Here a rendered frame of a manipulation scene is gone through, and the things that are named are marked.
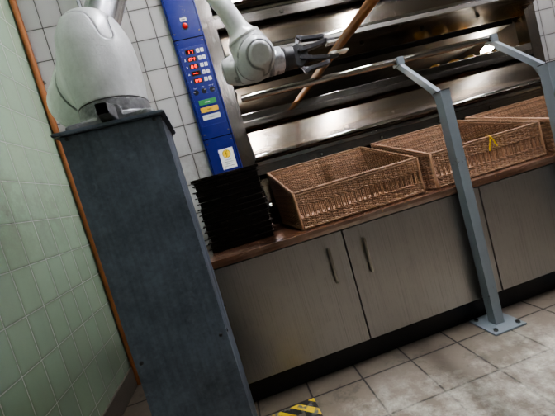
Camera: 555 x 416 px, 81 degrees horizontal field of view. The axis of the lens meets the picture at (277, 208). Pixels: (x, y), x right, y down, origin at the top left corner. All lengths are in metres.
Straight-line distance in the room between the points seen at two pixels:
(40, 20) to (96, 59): 1.29
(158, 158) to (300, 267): 0.71
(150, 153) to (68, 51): 0.27
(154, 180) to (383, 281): 0.96
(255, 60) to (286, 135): 0.87
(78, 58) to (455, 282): 1.44
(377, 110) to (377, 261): 0.95
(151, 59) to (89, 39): 1.05
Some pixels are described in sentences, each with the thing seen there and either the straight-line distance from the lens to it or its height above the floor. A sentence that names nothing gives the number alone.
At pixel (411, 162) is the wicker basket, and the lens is 1.44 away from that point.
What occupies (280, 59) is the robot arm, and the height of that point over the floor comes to 1.18.
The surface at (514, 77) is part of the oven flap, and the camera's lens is 2.52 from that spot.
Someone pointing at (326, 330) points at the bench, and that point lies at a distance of 1.33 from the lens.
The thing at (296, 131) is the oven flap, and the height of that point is 1.02.
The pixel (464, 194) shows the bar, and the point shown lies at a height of 0.55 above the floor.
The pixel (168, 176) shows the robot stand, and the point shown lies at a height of 0.86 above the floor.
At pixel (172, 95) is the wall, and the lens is 1.82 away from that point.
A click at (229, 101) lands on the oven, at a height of 1.26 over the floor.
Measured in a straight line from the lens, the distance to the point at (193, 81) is 1.79.
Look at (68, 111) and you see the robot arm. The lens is 0.99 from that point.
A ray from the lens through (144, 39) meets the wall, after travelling 1.93.
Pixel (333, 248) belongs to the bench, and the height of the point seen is 0.49.
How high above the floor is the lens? 0.79
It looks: 4 degrees down
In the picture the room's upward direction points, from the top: 16 degrees counter-clockwise
